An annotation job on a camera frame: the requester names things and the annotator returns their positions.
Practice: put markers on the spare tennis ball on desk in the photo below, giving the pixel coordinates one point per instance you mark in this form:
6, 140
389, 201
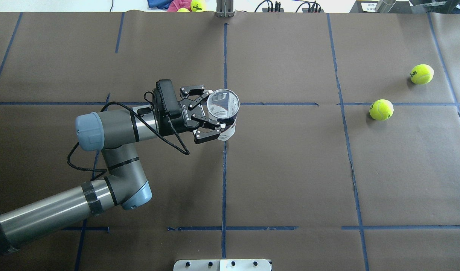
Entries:
198, 6

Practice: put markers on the aluminium frame post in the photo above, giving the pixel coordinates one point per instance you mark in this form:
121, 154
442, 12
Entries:
225, 8

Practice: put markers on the blue cloth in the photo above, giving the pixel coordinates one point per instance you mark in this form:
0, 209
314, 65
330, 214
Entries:
159, 4

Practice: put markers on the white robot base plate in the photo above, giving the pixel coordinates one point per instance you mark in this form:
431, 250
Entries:
223, 265

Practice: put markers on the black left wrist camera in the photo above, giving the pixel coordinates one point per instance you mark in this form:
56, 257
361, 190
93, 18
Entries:
165, 100

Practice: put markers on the black power strip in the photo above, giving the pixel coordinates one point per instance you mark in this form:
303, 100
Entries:
313, 7
272, 7

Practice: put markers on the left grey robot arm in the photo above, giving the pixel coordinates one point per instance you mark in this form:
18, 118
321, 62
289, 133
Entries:
106, 146

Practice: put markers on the pink cloth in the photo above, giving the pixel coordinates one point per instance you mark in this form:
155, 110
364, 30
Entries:
177, 4

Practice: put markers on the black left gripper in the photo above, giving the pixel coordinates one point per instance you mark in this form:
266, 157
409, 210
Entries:
176, 124

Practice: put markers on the Wilson tennis ball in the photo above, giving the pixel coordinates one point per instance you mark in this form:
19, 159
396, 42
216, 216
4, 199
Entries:
421, 74

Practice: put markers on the Roland Garros tennis ball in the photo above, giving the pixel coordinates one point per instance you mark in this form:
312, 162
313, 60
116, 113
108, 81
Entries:
381, 110

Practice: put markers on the white tennis ball can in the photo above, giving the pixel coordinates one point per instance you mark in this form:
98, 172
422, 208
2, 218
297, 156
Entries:
223, 106

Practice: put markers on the small metal cup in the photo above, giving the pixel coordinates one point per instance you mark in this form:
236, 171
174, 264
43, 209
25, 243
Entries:
384, 6

